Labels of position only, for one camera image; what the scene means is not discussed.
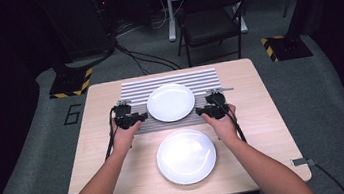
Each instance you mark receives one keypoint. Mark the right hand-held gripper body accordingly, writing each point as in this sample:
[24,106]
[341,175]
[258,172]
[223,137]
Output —
[216,104]

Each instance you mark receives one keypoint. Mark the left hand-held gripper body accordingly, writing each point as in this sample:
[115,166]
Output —
[123,115]

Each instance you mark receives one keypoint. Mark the white plate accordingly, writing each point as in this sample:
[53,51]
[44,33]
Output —
[170,102]
[186,157]

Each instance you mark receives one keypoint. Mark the person's left hand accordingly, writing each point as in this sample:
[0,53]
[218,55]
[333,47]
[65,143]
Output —
[123,138]

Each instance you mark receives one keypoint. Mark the person's right hand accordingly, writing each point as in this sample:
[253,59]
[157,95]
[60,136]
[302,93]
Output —
[226,128]

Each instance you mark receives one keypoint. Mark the grey striped placemat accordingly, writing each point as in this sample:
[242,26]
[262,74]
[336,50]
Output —
[132,88]

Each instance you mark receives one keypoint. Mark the black stand with striped base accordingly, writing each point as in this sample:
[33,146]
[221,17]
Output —
[288,47]
[69,83]

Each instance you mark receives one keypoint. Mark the black folding chair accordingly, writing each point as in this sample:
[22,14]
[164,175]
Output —
[207,21]

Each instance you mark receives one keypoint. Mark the black equipment cabinet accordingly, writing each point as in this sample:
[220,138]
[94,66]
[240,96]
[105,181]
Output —
[79,21]

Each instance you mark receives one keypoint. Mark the white desk frame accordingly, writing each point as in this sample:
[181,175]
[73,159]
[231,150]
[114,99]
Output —
[170,16]

